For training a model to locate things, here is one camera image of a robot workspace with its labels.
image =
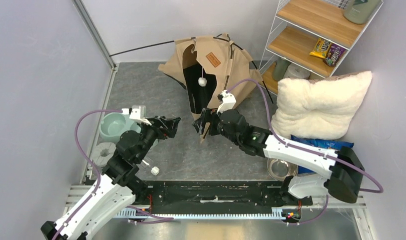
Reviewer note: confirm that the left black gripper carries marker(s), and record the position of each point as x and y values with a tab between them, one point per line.
170	126

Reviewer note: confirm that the yellow M&M's bag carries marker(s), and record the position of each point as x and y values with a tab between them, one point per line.
321	48

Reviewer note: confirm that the blue Doritos chip bag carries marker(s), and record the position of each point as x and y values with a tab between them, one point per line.
319	143

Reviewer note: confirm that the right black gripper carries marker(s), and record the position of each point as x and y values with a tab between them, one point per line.
208	115

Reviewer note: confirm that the clear plastic bottle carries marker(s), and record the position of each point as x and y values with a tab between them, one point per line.
148	165

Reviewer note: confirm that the white wire wooden shelf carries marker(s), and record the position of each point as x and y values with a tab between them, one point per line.
295	29

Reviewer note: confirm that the white toilet paper roll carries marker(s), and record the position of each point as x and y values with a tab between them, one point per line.
296	72

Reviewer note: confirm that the stainless steel bowl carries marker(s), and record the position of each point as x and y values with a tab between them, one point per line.
280	169

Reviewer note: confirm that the grey-green jar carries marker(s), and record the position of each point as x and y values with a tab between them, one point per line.
359	11

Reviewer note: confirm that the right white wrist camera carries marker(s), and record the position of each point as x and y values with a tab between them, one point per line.
227	100

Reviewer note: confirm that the green cylinder bottle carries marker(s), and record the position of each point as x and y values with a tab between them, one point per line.
280	69

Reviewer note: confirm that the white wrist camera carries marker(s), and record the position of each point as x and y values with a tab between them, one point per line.
227	100
137	113

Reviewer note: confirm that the long black tent pole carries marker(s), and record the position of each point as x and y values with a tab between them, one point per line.
232	46

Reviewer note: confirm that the tan fabric pet tent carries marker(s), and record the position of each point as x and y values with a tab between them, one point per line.
207	57

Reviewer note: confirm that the white fluffy pillow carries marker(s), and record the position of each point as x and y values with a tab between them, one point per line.
319	108

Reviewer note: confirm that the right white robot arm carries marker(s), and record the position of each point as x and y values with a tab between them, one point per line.
337	172

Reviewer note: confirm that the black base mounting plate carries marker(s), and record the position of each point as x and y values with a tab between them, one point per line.
216	197

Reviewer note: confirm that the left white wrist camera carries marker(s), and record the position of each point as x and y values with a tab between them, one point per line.
137	113

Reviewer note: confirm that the mint green pet bowl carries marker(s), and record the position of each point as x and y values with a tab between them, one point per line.
113	125

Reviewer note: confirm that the white pompom cat toy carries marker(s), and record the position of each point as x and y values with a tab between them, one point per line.
202	81

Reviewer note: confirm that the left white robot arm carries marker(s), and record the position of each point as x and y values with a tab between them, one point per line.
117	187

